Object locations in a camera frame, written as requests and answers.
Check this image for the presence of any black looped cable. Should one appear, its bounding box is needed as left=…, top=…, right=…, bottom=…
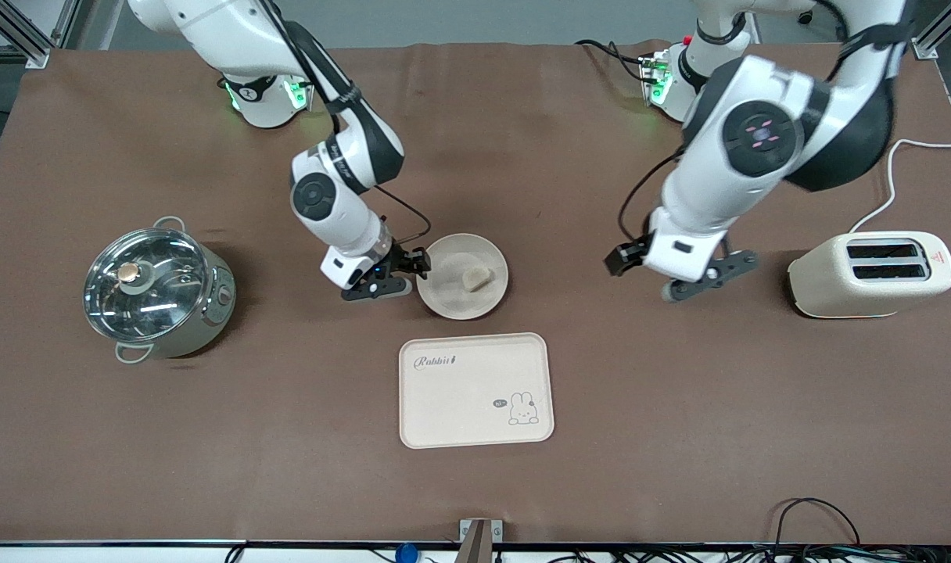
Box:
left=765, top=498, right=863, bottom=563

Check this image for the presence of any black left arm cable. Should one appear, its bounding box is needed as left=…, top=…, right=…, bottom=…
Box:
left=618, top=147, right=687, bottom=245

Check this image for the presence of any steel electric cooking pot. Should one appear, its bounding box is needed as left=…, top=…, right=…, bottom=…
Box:
left=83, top=217, right=238, bottom=365

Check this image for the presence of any grey metal bracket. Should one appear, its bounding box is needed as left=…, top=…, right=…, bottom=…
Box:
left=458, top=518, right=504, bottom=563

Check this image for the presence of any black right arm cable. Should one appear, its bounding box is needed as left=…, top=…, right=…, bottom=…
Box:
left=260, top=0, right=433, bottom=245

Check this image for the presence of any glass pot lid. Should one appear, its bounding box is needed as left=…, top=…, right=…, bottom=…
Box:
left=83, top=228, right=210, bottom=343

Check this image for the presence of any white toaster power cable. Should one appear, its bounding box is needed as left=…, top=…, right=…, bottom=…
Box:
left=849, top=139, right=951, bottom=234

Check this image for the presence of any round beige plate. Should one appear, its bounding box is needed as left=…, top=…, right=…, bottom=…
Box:
left=416, top=233, right=510, bottom=321

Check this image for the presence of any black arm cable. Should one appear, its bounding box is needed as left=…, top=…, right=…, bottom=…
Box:
left=618, top=147, right=687, bottom=245
left=260, top=0, right=433, bottom=245

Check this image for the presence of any aluminium frame profile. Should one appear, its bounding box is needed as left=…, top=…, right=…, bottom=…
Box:
left=910, top=0, right=951, bottom=59
left=0, top=0, right=62, bottom=67

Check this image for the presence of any brown table mat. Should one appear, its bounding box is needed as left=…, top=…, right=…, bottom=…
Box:
left=0, top=43, right=951, bottom=544

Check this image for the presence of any beige rabbit print tray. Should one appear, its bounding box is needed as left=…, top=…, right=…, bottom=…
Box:
left=398, top=332, right=555, bottom=450

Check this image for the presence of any cream two-slot toaster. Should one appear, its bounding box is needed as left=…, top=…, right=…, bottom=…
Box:
left=787, top=231, right=951, bottom=319

